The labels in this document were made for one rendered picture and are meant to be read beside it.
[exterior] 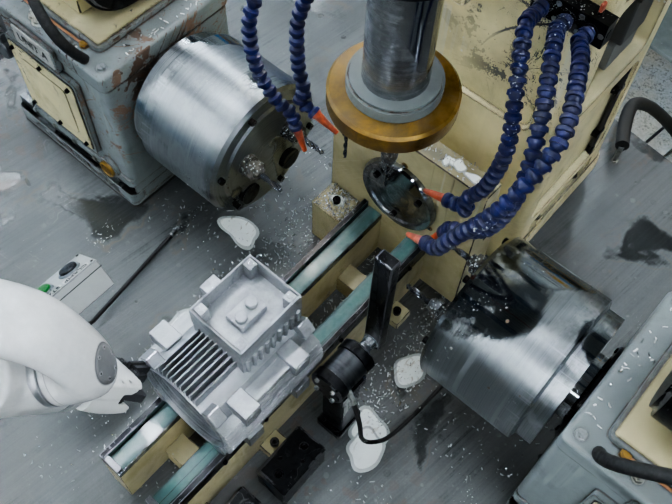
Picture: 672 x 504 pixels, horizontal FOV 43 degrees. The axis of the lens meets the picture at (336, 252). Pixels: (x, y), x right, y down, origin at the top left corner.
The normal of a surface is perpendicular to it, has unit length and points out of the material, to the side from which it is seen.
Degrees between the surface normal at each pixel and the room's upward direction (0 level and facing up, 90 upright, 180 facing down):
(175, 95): 36
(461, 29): 90
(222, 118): 28
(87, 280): 51
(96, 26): 0
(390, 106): 0
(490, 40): 90
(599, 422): 0
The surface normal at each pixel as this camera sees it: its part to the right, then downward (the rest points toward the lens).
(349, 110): 0.03, -0.50
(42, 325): 0.63, -0.42
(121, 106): 0.76, 0.58
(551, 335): -0.12, -0.34
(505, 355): -0.39, 0.02
